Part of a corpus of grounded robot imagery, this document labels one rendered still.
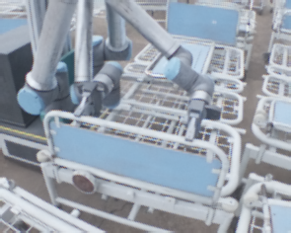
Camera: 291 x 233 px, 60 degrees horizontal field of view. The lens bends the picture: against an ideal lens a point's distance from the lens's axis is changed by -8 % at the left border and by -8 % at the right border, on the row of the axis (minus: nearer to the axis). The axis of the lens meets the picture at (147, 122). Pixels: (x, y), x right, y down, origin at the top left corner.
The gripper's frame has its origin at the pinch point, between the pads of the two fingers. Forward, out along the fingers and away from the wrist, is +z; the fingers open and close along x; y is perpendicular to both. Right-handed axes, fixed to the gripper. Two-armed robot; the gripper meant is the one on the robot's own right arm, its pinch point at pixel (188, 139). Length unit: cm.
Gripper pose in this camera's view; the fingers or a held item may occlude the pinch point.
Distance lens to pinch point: 92.3
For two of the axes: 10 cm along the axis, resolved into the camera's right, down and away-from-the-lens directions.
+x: -0.2, -7.2, -7.0
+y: -9.5, -2.0, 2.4
